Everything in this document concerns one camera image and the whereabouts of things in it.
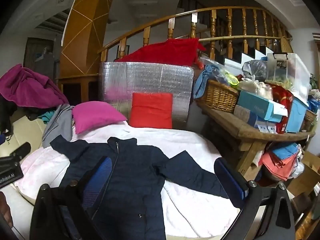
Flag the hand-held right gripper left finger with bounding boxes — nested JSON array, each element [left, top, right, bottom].
[[29, 156, 113, 240]]

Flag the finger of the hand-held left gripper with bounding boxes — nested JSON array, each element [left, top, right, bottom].
[[5, 142, 32, 159]]

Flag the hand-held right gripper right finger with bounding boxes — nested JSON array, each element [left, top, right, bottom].
[[214, 157, 297, 240]]

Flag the navy blue jacket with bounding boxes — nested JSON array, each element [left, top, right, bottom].
[[49, 134, 237, 240]]

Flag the person's left hand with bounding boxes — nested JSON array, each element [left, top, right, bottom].
[[0, 192, 13, 228]]

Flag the cream leather sofa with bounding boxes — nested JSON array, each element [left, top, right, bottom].
[[0, 109, 267, 240]]

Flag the teal cloth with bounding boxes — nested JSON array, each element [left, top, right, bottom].
[[37, 111, 57, 125]]

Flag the grey garment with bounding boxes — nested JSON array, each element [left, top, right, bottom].
[[42, 104, 75, 148]]

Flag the stack of folded cloths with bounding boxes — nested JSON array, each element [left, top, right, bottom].
[[259, 142, 304, 182]]

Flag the rustic wooden bench table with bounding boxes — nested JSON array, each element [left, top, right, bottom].
[[200, 102, 316, 180]]

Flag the pale pink blanket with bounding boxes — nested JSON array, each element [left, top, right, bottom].
[[14, 124, 240, 238]]

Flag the magenta pillow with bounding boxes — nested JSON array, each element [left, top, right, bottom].
[[72, 101, 128, 135]]

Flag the white and blue small boxes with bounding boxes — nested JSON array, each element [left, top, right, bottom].
[[255, 120, 278, 134]]

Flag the magenta throw blanket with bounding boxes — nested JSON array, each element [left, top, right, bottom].
[[0, 64, 70, 109]]

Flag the grey patterned box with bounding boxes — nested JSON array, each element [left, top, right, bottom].
[[234, 105, 258, 128]]

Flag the brown cardboard box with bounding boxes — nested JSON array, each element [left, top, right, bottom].
[[286, 151, 320, 198]]

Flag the teal cardboard box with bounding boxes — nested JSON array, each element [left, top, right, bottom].
[[237, 90, 288, 123]]

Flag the small red pillow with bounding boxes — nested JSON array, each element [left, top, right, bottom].
[[128, 92, 174, 129]]

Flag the clear bag of beige items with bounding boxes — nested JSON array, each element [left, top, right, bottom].
[[239, 80, 273, 100]]

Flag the red gift bag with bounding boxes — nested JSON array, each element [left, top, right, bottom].
[[271, 85, 294, 134]]

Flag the yellow green plastic bag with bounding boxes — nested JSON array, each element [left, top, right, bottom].
[[220, 71, 242, 88]]

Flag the small wicker basket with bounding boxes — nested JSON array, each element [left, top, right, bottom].
[[304, 110, 318, 130]]

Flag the blue cloth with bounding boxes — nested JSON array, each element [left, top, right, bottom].
[[194, 64, 220, 99]]

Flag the silver foil mat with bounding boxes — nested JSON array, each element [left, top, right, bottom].
[[98, 61, 195, 130]]

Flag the grey plastic bag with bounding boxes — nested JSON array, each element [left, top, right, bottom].
[[242, 59, 268, 80]]

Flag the orange wooden column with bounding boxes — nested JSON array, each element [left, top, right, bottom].
[[55, 0, 119, 105]]

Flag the black and white staircase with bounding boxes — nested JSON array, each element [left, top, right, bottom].
[[220, 42, 278, 65]]

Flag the clear plastic storage box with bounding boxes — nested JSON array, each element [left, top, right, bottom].
[[266, 52, 312, 100]]

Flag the large red cushion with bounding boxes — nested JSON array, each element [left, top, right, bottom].
[[114, 38, 207, 64]]

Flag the wooden stair railing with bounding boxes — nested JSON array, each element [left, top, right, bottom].
[[97, 6, 294, 63]]

